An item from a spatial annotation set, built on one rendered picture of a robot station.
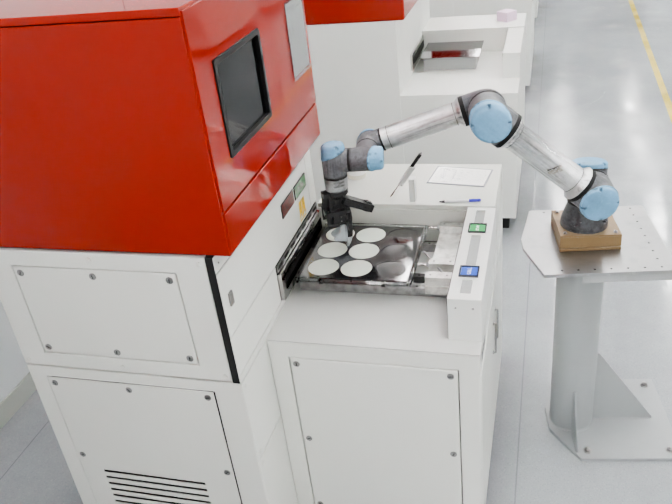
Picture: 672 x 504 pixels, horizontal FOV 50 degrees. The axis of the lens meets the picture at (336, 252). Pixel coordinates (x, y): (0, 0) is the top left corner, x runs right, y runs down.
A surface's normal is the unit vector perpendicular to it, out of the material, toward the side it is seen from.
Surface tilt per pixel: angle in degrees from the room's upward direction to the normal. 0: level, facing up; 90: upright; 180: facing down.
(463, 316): 90
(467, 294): 0
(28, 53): 90
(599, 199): 94
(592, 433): 0
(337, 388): 90
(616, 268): 0
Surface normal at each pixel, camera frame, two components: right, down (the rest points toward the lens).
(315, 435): -0.25, 0.50
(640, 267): -0.11, -0.86
